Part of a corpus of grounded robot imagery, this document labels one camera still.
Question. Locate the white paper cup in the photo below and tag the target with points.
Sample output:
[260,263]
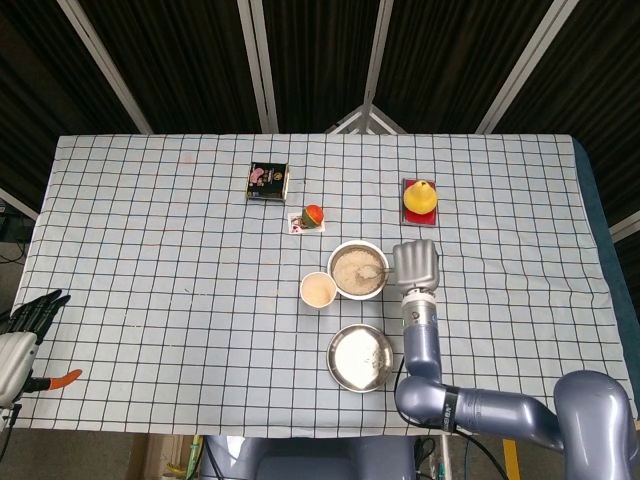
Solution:
[318,292]

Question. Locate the blue table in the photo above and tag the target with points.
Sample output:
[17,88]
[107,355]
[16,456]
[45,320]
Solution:
[600,225]

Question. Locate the orange green toy pumpkin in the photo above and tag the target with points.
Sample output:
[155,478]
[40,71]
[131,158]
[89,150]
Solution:
[313,215]

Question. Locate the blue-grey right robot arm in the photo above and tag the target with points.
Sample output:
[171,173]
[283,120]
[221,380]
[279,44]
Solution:
[422,350]

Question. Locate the playing card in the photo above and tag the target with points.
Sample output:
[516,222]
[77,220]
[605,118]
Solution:
[295,225]

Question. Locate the shallow metal plate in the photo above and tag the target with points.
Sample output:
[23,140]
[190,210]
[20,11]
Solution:
[359,357]

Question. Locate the black luncheon meat tin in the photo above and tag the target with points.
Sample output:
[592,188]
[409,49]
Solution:
[267,181]

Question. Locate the white screen frame post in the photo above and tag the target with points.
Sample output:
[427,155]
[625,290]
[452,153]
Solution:
[260,65]
[520,70]
[372,55]
[105,65]

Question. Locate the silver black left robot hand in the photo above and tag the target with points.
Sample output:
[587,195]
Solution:
[15,357]

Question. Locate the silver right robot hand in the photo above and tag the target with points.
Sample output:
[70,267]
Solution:
[417,265]

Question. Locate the blue checkered tablecloth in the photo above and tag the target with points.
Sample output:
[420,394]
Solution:
[150,300]

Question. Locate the cardboard box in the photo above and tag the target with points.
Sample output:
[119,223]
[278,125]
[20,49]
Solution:
[155,457]

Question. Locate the yellow toy pear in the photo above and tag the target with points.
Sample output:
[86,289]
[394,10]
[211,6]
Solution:
[420,197]

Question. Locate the white bowl of rice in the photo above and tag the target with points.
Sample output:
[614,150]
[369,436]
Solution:
[381,289]

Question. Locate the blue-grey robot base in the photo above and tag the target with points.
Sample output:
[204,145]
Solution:
[310,457]

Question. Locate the metal spoon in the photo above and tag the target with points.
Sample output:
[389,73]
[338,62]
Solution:
[385,271]

